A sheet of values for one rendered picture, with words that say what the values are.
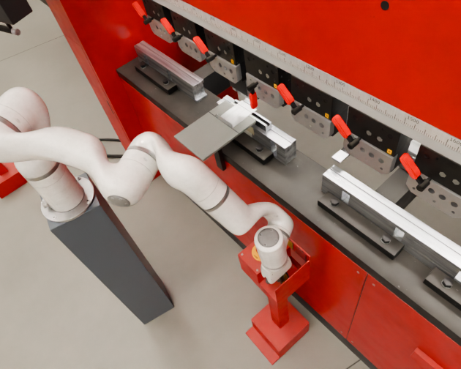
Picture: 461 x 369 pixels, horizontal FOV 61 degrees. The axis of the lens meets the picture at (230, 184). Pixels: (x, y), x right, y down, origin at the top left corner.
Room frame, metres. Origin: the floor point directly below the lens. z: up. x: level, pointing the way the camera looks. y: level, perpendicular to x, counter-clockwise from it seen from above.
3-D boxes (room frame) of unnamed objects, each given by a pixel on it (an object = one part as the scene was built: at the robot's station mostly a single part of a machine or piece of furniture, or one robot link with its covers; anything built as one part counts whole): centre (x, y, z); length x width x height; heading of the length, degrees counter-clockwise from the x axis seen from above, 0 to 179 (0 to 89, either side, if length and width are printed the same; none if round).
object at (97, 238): (0.90, 0.56, 0.50); 0.18 x 0.18 x 1.00; 19
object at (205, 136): (1.08, 0.01, 1.00); 0.26 x 0.18 x 0.01; 121
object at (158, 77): (1.64, 0.24, 0.89); 0.30 x 0.05 x 0.03; 31
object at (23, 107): (0.93, 0.55, 1.30); 0.19 x 0.12 x 0.24; 151
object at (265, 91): (1.01, -0.21, 1.24); 0.15 x 0.09 x 0.17; 31
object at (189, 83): (1.63, 0.16, 0.92); 0.50 x 0.06 x 0.10; 31
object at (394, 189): (0.84, -0.75, 0.81); 0.64 x 0.08 x 0.14; 121
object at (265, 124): (1.12, -0.14, 0.98); 0.20 x 0.03 x 0.03; 31
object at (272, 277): (0.55, -0.08, 0.85); 0.10 x 0.07 x 0.11; 119
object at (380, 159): (0.66, -0.41, 1.24); 0.15 x 0.09 x 0.17; 31
